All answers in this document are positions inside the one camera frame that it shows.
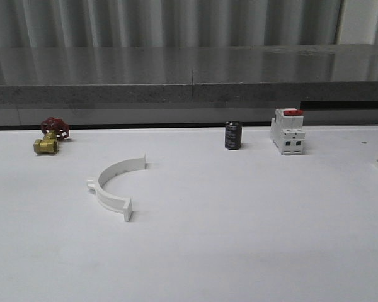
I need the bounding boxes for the black cylindrical capacitor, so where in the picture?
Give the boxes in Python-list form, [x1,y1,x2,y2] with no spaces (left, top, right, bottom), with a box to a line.
[224,121,242,150]

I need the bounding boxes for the grey stone countertop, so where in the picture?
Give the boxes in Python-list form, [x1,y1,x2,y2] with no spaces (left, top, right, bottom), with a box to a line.
[0,45,378,109]

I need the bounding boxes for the brass valve red handwheel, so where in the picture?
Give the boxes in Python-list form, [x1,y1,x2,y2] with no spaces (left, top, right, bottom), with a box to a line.
[33,117,69,154]

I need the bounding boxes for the white circuit breaker red switch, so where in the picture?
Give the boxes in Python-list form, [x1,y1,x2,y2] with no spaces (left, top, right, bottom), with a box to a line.
[270,108,306,155]

